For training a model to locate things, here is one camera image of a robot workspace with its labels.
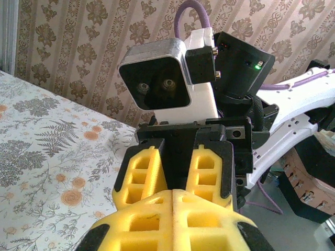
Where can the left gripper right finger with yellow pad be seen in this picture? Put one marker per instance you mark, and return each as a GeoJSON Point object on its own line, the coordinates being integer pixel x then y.
{"type": "Point", "coordinates": [204, 225]}

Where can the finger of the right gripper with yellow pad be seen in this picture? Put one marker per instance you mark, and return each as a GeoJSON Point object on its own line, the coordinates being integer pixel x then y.
{"type": "Point", "coordinates": [222, 170]}
{"type": "Point", "coordinates": [153, 177]}

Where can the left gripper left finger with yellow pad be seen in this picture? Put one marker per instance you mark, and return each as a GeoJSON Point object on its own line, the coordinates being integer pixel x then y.
{"type": "Point", "coordinates": [146, 225]}

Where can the right black and white robot arm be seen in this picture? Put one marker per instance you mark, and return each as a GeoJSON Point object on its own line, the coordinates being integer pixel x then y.
{"type": "Point", "coordinates": [293, 115]}

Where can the floral tablecloth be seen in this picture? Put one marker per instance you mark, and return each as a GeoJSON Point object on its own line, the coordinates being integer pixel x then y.
{"type": "Point", "coordinates": [52, 157]}

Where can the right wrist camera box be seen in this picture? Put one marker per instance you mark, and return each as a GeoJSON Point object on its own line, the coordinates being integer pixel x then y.
{"type": "Point", "coordinates": [154, 78]}

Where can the aluminium corner post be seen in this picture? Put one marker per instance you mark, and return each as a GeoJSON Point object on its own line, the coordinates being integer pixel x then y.
{"type": "Point", "coordinates": [9, 34]}

